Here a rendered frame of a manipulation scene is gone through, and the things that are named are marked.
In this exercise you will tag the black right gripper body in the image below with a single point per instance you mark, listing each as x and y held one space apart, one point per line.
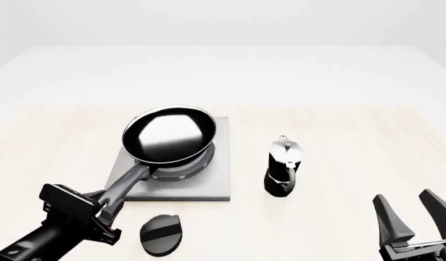
418 251

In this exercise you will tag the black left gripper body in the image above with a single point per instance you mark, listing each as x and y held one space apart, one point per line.
85 225

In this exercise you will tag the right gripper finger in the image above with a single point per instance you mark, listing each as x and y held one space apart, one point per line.
391 223
442 217

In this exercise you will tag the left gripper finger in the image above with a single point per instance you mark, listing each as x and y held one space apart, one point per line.
110 213
94 196

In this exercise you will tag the black frying pan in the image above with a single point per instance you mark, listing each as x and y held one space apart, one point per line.
168 136

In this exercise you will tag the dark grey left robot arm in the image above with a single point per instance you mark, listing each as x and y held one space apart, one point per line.
34 242

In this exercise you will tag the round black stove knob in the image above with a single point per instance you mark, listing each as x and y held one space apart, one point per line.
160 235

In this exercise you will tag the flat grey stove plate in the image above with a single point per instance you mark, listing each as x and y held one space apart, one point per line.
215 185

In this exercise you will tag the black and silver moka pot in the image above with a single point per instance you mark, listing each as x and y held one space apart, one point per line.
280 168

